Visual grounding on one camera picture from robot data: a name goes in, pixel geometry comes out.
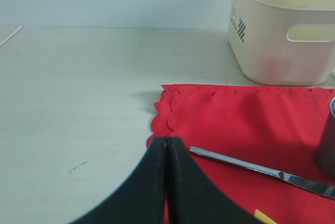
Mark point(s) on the red scalloped table cloth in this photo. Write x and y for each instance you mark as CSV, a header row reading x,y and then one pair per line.
x,y
274,126

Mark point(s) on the stainless steel cup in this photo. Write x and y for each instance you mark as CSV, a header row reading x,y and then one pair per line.
x,y
325,149

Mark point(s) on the cream plastic tub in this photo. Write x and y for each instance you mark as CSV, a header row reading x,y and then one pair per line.
x,y
283,42

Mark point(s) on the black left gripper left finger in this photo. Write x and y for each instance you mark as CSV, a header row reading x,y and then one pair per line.
x,y
141,197

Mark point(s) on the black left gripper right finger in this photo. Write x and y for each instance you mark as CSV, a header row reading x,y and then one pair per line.
x,y
191,196

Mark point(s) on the metal table knife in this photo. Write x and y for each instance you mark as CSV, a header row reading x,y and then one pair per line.
x,y
312,186

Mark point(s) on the yellow cheese wedge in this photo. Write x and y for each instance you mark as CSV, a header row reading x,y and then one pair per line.
x,y
263,218

